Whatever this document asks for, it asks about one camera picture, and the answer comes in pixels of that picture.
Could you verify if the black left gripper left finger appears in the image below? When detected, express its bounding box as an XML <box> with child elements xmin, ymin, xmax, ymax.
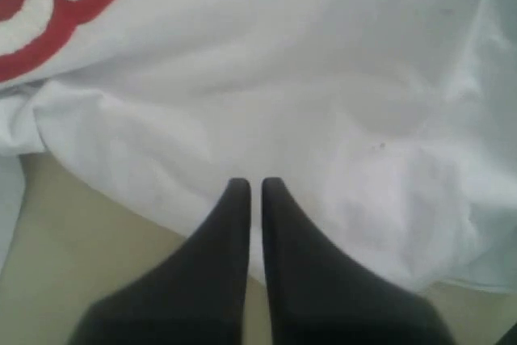
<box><xmin>69</xmin><ymin>179</ymin><xmax>251</xmax><ymax>344</ymax></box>

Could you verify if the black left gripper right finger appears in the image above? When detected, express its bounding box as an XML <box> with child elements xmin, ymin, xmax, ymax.
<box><xmin>262</xmin><ymin>178</ymin><xmax>455</xmax><ymax>344</ymax></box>

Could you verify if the white t-shirt red print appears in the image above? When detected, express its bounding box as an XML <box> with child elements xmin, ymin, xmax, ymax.
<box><xmin>1</xmin><ymin>0</ymin><xmax>516</xmax><ymax>292</ymax></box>

